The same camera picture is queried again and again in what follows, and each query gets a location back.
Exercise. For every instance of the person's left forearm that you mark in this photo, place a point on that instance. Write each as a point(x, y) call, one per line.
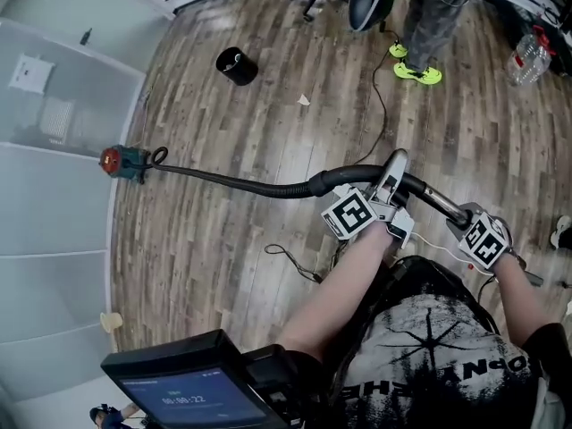
point(335, 293)

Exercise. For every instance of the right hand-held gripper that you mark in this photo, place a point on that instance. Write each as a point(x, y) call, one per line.
point(487, 241)

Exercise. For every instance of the red vacuum cleaner body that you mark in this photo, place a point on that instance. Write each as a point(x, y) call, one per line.
point(120, 161)

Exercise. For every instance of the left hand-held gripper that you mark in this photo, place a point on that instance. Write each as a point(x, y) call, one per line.
point(350, 215)

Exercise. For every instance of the person's right forearm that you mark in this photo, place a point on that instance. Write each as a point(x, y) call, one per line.
point(518, 306)

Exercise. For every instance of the white crumpled paper piece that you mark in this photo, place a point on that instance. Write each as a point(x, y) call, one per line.
point(304, 101)

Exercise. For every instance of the person's black shorts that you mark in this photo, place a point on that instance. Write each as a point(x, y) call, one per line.
point(424, 275)

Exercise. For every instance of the person's beige shoe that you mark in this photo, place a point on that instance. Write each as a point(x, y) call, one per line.
point(562, 230)

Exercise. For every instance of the beige paper cup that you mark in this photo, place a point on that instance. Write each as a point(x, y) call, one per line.
point(111, 322)

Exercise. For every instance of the clear water bottle red cap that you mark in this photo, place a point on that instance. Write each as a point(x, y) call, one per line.
point(529, 61)

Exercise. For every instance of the black device mount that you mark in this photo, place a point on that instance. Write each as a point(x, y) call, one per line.
point(277, 382)

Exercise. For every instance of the black screen device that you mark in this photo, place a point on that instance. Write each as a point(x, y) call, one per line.
point(192, 400)

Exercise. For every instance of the black waste bin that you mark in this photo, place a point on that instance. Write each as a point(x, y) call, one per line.
point(239, 67)

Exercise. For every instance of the white paper notice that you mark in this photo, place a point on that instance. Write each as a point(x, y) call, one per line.
point(31, 73)

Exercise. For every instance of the person's black white print shirt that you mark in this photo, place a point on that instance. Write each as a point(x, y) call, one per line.
point(424, 364)

